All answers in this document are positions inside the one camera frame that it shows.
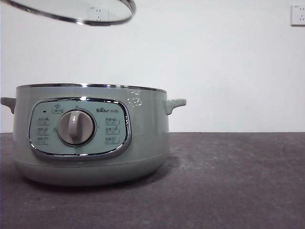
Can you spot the glass lid with green knob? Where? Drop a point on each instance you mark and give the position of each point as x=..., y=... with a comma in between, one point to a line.
x=71, y=9

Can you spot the pale green electric cooking pot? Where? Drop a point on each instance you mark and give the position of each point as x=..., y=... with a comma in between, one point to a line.
x=143, y=133

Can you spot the white wall socket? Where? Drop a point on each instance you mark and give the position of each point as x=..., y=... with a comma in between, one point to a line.
x=298, y=15
x=104, y=14

